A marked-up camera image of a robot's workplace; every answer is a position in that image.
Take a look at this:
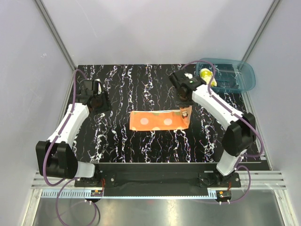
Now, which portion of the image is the orange blue patterned towel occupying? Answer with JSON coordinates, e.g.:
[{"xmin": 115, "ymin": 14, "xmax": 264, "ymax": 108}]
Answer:
[{"xmin": 129, "ymin": 106, "xmax": 192, "ymax": 131}]

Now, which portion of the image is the yellow crocodile towel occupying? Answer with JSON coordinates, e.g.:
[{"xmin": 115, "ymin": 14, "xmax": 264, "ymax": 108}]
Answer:
[{"xmin": 199, "ymin": 68, "xmax": 217, "ymax": 87}]

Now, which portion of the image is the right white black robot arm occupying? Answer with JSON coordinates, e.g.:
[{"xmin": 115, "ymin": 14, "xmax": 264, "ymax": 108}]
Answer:
[{"xmin": 169, "ymin": 70, "xmax": 256, "ymax": 187}]

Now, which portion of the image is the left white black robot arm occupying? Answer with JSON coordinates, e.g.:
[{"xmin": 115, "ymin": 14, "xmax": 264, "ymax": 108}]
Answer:
[{"xmin": 36, "ymin": 79, "xmax": 111, "ymax": 186}]

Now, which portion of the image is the blue transparent plastic bin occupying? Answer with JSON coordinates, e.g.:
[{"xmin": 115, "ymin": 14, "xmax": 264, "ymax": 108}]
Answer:
[{"xmin": 196, "ymin": 58, "xmax": 256, "ymax": 94}]

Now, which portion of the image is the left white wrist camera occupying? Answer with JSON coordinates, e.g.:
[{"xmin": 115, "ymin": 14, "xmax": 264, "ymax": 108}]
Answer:
[{"xmin": 96, "ymin": 79, "xmax": 102, "ymax": 95}]

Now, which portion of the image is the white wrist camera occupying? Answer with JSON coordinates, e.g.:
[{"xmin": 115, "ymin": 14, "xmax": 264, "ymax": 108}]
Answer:
[
  {"xmin": 96, "ymin": 79, "xmax": 102, "ymax": 95},
  {"xmin": 184, "ymin": 73, "xmax": 193, "ymax": 79}
]

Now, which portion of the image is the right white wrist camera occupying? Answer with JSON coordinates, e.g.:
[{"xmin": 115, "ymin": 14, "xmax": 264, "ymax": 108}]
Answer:
[{"xmin": 184, "ymin": 73, "xmax": 193, "ymax": 79}]

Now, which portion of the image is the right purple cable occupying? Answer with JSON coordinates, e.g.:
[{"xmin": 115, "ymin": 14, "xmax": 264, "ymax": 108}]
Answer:
[{"xmin": 181, "ymin": 60, "xmax": 264, "ymax": 203}]

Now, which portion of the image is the purple cable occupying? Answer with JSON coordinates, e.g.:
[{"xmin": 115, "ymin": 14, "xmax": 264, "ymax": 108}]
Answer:
[
  {"xmin": 181, "ymin": 60, "xmax": 264, "ymax": 203},
  {"xmin": 43, "ymin": 69, "xmax": 98, "ymax": 226}
]

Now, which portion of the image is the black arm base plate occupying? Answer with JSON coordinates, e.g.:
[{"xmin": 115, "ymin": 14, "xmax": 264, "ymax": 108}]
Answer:
[{"xmin": 75, "ymin": 163, "xmax": 241, "ymax": 198}]

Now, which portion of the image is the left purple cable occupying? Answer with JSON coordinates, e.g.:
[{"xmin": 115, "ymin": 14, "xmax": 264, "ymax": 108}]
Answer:
[{"xmin": 43, "ymin": 69, "xmax": 98, "ymax": 226}]

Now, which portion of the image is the aluminium rail with slots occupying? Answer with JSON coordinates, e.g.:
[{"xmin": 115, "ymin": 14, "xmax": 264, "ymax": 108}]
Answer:
[{"xmin": 31, "ymin": 170, "xmax": 286, "ymax": 199}]

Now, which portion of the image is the left aluminium frame post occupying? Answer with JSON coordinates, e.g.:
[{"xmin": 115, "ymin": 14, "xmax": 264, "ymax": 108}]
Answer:
[{"xmin": 33, "ymin": 0, "xmax": 77, "ymax": 71}]

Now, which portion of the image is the aluminium frame post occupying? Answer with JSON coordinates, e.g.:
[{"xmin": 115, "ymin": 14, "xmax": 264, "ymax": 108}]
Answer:
[
  {"xmin": 242, "ymin": 0, "xmax": 282, "ymax": 62},
  {"xmin": 33, "ymin": 0, "xmax": 77, "ymax": 71}
]

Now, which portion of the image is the right aluminium frame post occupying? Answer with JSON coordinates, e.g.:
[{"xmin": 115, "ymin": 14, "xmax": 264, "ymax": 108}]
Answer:
[{"xmin": 242, "ymin": 0, "xmax": 282, "ymax": 62}]

